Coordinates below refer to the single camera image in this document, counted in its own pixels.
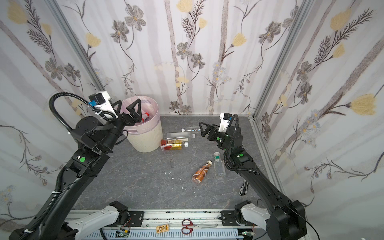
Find frosted red-cap bottle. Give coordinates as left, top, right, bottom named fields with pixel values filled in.
left=142, top=112, right=150, bottom=123

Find clear green-cap bottle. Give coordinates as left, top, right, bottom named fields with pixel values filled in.
left=214, top=152, right=226, bottom=176

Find yellow red label bottle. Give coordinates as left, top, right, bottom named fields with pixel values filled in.
left=160, top=140, right=189, bottom=151

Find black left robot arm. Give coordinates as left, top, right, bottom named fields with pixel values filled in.
left=9, top=93, right=142, bottom=240

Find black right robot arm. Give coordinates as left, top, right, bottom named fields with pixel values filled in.
left=199, top=122, right=307, bottom=240

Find cream waste bin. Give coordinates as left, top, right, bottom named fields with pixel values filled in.
left=119, top=95, right=164, bottom=153

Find brown coffee drink bottle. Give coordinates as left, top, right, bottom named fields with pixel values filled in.
left=192, top=161, right=213, bottom=184

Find small yellow tag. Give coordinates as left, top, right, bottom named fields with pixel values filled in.
left=156, top=224, right=170, bottom=234

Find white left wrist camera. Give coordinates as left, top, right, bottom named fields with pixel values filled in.
left=89, top=91, right=118, bottom=118

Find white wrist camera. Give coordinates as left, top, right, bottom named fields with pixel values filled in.
left=89, top=91, right=118, bottom=118
left=219, top=113, right=233, bottom=133

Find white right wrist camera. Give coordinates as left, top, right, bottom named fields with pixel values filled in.
left=219, top=113, right=233, bottom=133

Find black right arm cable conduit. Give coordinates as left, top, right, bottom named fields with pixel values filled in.
left=229, top=113, right=241, bottom=139

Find black corrugated cable conduit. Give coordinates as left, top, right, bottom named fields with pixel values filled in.
left=17, top=92, right=118, bottom=240

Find red handled scissors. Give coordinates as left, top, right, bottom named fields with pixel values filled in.
left=181, top=219, right=218, bottom=235

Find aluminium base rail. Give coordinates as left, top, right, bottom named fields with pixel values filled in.
left=65, top=207, right=270, bottom=240

